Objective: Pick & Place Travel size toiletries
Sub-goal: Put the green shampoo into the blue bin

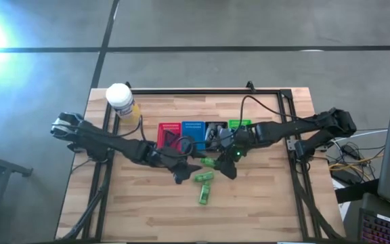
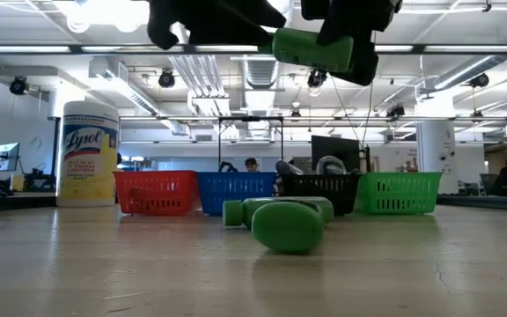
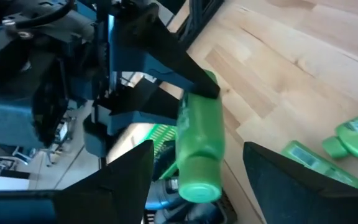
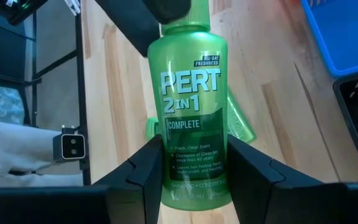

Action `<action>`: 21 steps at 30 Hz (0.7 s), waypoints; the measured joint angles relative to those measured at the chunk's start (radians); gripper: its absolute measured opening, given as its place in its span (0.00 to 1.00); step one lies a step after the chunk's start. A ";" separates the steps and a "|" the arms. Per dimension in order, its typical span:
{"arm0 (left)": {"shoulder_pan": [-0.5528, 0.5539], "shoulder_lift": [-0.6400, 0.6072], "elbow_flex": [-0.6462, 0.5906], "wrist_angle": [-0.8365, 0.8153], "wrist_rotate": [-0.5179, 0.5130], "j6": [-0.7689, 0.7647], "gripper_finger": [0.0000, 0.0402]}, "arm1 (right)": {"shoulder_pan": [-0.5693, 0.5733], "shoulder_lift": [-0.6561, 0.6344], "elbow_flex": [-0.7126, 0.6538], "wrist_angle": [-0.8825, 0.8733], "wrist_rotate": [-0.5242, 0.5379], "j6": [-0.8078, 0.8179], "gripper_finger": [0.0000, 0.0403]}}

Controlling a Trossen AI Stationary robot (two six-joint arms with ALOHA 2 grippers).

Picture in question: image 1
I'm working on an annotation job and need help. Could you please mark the black metal stand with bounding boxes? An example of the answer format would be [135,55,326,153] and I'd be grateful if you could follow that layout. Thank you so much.
[0,148,34,244]

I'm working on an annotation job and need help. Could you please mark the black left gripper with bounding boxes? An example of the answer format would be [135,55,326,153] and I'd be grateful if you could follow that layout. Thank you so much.
[146,146,203,185]

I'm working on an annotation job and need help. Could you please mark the silver mounting plate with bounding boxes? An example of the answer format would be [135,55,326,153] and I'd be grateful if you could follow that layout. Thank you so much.
[285,135,298,153]

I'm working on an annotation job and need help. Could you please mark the black aluminium table frame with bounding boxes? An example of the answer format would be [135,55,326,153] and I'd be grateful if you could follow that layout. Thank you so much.
[59,81,347,242]

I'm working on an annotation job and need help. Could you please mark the red plastic basket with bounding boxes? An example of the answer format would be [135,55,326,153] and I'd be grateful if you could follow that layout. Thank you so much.
[156,122,183,152]

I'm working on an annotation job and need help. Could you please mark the white cable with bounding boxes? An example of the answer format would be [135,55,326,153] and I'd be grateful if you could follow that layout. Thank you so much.
[329,128,389,144]

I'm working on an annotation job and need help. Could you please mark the black strap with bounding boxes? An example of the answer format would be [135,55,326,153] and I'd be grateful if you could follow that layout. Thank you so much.
[334,178,381,205]

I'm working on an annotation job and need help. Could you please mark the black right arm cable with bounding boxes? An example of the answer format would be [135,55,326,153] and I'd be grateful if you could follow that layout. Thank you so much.
[237,95,306,136]

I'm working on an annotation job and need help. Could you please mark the black plastic basket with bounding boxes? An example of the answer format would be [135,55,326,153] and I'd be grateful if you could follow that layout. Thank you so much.
[204,121,229,150]

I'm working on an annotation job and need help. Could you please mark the yellow cable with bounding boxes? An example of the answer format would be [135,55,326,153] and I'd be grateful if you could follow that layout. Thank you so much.
[328,157,385,174]

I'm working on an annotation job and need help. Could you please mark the green travel bottle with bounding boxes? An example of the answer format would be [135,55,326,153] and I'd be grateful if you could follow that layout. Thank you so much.
[200,157,219,169]

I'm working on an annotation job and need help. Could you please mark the black power adapter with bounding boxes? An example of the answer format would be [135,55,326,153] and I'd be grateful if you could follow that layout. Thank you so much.
[331,168,354,186]

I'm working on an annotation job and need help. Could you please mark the blue disposable razor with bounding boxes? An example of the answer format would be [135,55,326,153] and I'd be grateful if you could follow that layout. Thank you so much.
[163,130,176,148]
[166,131,181,148]

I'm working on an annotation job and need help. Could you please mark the white-lidded yellow wipes canister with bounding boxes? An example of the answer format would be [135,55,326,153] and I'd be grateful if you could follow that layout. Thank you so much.
[105,83,142,125]

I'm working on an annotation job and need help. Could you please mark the green battery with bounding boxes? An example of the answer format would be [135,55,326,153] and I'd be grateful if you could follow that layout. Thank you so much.
[194,171,215,183]
[198,182,213,205]

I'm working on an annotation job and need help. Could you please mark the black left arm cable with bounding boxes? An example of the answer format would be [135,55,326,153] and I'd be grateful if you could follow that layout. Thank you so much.
[112,114,196,157]

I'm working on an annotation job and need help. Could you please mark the backlit black keyboard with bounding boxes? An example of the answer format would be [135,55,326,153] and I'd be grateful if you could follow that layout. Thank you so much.
[357,207,390,244]

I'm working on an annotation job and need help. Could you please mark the blue plastic basket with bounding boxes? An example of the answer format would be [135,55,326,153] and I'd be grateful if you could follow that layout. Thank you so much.
[181,121,207,151]

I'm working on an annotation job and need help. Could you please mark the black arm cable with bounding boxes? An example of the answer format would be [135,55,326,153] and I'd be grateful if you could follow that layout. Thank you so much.
[112,114,196,157]
[237,95,306,136]

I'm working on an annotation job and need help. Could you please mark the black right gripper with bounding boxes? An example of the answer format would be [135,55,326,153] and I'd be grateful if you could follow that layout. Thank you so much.
[213,127,255,181]

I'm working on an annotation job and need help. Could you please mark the green plastic basket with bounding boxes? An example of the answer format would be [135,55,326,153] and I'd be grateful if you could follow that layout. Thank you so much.
[227,119,253,131]

